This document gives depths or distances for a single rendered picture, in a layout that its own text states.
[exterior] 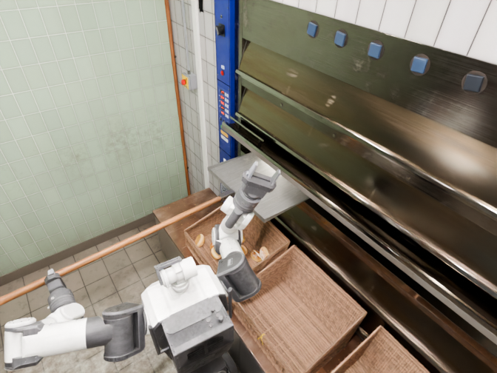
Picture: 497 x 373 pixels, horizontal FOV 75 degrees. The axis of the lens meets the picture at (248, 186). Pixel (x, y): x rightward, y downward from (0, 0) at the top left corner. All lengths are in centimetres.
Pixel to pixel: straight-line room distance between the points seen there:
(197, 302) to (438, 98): 101
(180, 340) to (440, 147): 104
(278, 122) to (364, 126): 56
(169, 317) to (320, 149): 99
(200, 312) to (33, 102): 189
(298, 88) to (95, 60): 149
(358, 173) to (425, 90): 45
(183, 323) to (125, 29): 200
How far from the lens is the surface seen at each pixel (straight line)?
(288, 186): 191
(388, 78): 129
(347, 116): 142
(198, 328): 111
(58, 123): 266
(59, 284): 155
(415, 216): 140
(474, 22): 115
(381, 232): 146
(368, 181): 147
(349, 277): 183
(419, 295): 161
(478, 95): 117
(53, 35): 248
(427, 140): 127
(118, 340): 117
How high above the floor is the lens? 239
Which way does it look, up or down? 40 degrees down
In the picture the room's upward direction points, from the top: 2 degrees clockwise
